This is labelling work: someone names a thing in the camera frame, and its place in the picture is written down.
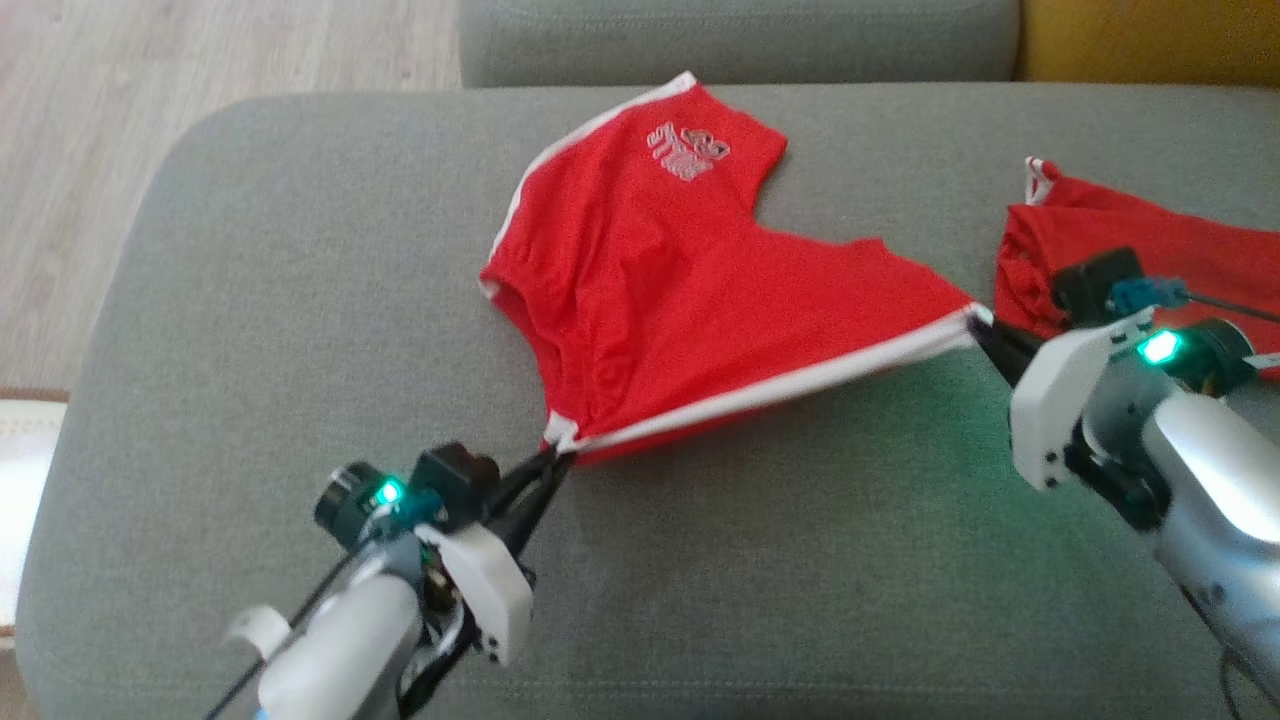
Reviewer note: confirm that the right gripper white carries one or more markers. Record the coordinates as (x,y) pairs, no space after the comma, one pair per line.
(1050,400)

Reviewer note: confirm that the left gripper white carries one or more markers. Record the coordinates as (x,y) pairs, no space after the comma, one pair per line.
(495,590)

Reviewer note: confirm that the red white basketball jersey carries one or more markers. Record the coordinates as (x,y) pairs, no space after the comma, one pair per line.
(1200,250)

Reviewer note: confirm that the red mesh shorts white trim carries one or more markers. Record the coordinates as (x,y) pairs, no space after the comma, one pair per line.
(660,290)

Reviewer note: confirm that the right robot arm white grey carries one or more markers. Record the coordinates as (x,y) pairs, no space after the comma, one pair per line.
(1210,480)

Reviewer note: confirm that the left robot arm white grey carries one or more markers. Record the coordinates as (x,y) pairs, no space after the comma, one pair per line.
(340,650)

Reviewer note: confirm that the grey fabric sofa seat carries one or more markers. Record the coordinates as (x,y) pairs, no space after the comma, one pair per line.
(300,300)

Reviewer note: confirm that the mustard yellow cushion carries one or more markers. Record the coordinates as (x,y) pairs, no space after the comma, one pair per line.
(1150,40)

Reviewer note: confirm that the grey sofa back cushion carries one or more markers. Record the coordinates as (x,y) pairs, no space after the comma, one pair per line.
(740,40)

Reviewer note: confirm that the white rug brown edge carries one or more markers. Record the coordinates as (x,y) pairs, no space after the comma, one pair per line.
(25,500)

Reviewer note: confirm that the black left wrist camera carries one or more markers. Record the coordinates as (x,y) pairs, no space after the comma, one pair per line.
(455,485)

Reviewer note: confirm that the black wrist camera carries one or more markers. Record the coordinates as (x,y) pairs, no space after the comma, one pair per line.
(1095,285)
(455,485)

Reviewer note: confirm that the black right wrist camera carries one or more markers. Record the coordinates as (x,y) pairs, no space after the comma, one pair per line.
(1095,285)

